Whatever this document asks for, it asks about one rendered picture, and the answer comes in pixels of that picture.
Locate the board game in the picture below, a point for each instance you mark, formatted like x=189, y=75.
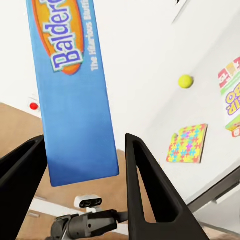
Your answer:
x=72, y=91
x=229, y=81

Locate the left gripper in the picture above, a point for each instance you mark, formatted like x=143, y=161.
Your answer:
x=96, y=224

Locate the tennis ball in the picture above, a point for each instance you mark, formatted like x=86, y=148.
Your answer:
x=185, y=81

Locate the desk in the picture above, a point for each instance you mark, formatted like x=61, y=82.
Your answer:
x=210, y=188

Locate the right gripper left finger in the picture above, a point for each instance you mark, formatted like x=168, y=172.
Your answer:
x=21, y=172

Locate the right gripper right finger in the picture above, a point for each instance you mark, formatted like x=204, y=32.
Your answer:
x=173, y=218

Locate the jigsaw puzzle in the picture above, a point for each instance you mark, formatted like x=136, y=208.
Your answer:
x=188, y=146

